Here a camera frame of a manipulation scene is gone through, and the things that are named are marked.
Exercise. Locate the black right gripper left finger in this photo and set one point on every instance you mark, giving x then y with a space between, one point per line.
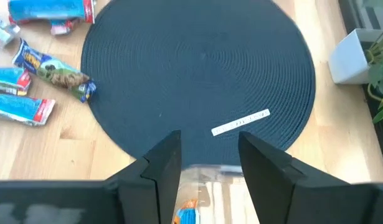
132 199

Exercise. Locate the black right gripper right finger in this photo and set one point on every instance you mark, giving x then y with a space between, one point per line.
287 193

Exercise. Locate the blue and red granola bar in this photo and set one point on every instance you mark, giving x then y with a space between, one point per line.
7 79
48 9
62 28
20 107

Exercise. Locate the green Chewy granola bar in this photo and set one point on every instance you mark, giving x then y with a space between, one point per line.
54 73

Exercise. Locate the clear plastic bin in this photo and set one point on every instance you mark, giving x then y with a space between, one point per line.
216 186

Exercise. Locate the white stick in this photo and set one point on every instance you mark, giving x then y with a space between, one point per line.
241 122

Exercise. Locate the leafy plant in white pot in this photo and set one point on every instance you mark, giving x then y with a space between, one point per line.
347 59

